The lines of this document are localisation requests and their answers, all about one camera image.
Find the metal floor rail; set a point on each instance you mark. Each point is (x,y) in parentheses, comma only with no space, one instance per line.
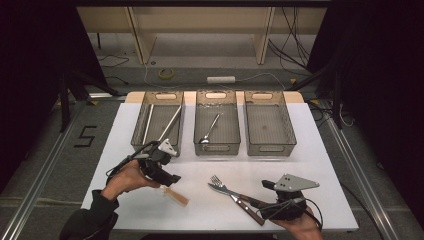
(44,173)
(357,173)

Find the white table cover sheet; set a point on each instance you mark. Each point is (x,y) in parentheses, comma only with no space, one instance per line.
(206,166)

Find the metal spoon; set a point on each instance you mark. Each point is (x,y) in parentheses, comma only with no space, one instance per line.
(213,126)

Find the black curtain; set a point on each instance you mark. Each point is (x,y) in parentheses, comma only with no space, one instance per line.
(26,66)
(383,66)

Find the beige wooden desk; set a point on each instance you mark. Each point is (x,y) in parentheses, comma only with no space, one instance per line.
(200,20)

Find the person's right hand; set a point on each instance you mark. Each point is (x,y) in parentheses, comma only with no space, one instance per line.
(305,230)

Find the translucent grey plastic bin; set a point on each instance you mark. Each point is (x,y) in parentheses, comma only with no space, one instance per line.
(160,130)
(268,125)
(226,125)

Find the small light wooden fork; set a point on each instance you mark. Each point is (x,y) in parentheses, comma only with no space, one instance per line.
(178,197)

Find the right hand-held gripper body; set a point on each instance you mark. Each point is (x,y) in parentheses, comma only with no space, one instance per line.
(295,182)

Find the black metal stand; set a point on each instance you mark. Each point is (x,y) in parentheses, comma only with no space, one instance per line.
(337,106)
(64,106)

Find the person's left hand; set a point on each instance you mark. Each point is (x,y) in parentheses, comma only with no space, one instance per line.
(126,178)

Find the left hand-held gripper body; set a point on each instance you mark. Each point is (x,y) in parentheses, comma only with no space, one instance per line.
(155,163)

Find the yellow tape roll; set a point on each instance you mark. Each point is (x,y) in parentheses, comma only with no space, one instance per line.
(166,73)

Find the white power strip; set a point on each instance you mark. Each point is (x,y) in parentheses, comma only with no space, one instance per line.
(221,79)

